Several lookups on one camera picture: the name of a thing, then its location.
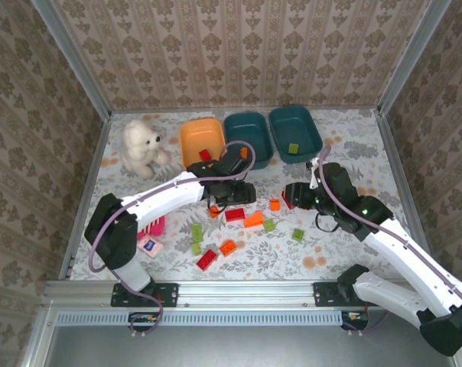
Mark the red lego brick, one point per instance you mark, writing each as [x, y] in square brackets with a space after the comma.
[207, 260]
[235, 215]
[205, 154]
[287, 200]

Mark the small green lego brick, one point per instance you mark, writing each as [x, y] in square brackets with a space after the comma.
[196, 249]

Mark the orange plastic container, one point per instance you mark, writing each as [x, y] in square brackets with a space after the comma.
[200, 134]

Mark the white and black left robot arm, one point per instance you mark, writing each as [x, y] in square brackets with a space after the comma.
[158, 199]

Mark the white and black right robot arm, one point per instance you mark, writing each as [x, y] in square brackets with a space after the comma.
[407, 260]

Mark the orange sloped lego brick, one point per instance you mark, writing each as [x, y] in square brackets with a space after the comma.
[254, 220]

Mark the teal plastic container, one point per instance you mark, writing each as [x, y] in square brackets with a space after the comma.
[294, 126]
[246, 128]

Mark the floral tablecloth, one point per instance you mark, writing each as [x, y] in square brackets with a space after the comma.
[261, 264]

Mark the pink striped plush toy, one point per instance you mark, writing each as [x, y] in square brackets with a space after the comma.
[156, 227]

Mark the small picture card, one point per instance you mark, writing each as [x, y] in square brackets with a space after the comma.
[150, 245]

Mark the white teddy bear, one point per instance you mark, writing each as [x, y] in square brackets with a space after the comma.
[139, 147]

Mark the grey metal panel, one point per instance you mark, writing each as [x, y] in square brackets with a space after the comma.
[235, 348]

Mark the aluminium side rail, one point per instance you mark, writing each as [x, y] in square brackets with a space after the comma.
[401, 183]
[82, 199]

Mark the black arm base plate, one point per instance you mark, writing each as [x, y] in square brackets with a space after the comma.
[166, 294]
[324, 294]

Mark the aluminium table edge rail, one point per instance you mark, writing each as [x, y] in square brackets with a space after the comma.
[246, 292]

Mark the aluminium frame post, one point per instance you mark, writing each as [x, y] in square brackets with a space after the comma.
[414, 57]
[70, 57]

